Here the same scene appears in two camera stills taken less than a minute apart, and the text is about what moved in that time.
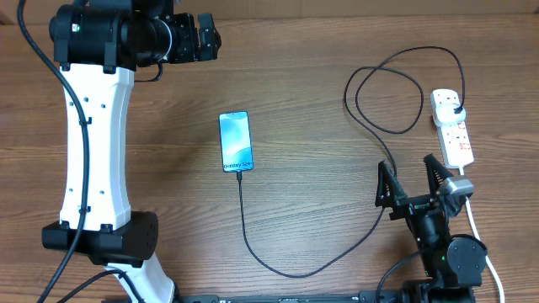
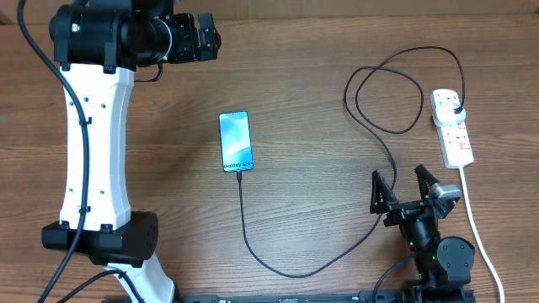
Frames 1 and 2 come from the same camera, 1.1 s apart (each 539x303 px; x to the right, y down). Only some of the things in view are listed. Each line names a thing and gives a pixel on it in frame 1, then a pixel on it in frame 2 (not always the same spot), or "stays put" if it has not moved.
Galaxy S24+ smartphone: x=236 y=141 stays put
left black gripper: x=189 y=50 stays put
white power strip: x=454 y=140 stays put
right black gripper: x=408 y=204 to x=401 y=209
